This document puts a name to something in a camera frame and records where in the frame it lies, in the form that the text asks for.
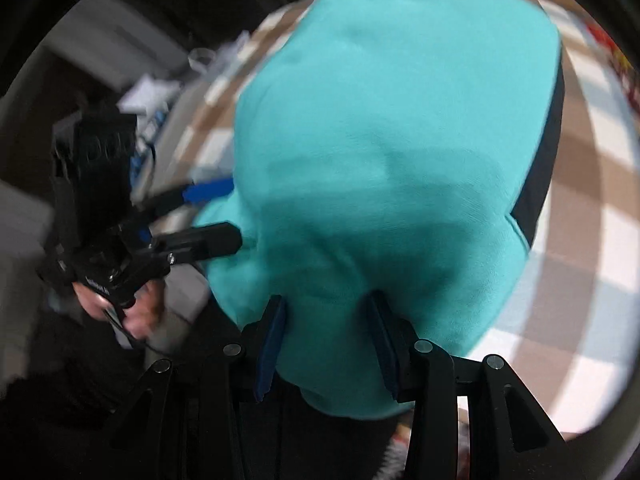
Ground white papers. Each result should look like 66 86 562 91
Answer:
117 74 182 117

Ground teal fleece jacket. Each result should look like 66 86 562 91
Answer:
192 0 567 422

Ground person's black pants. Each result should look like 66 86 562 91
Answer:
0 305 417 480

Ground person's left hand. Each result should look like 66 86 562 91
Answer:
72 279 167 342

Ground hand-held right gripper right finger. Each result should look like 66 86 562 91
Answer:
366 290 569 480

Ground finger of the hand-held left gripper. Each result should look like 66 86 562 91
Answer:
150 221 245 267
132 176 236 224

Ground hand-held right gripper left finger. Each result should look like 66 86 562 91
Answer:
102 294 288 480

